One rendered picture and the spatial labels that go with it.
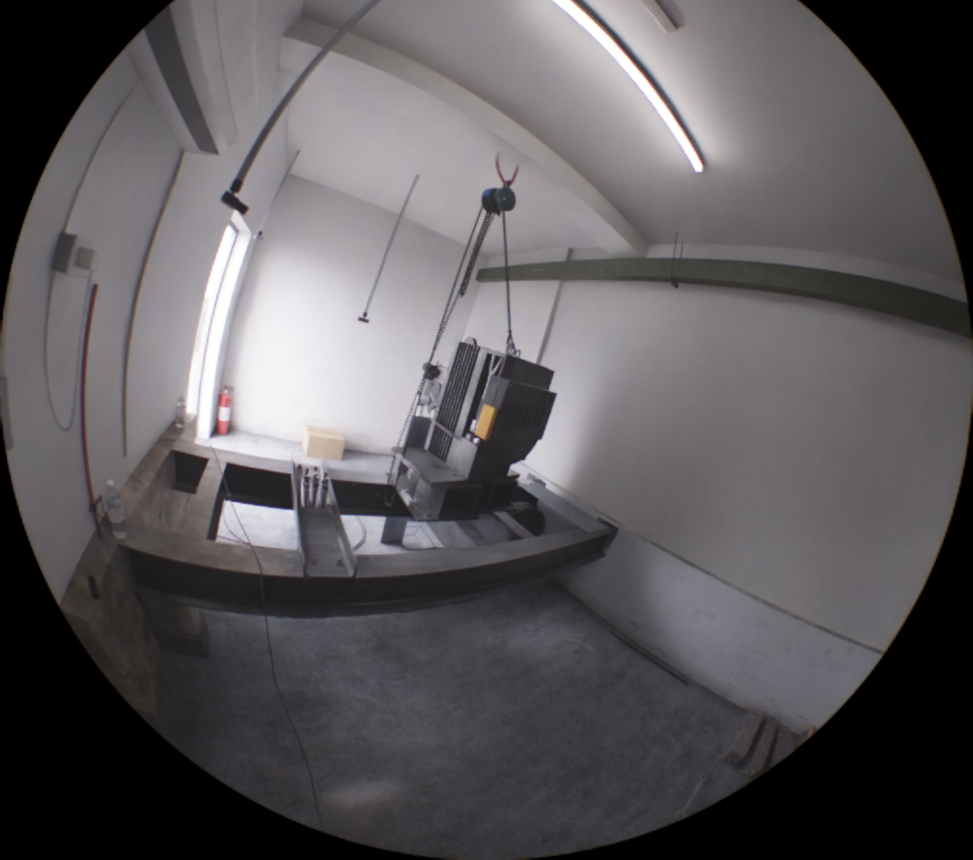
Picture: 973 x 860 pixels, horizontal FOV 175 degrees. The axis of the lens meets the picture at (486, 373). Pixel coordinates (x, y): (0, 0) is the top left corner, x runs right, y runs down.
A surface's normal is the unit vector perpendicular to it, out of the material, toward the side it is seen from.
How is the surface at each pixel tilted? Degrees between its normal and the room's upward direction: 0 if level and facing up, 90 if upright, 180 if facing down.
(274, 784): 0
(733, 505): 90
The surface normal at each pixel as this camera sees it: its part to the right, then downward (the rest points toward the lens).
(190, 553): 0.29, -0.95
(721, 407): -0.78, -0.22
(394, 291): 0.55, 0.21
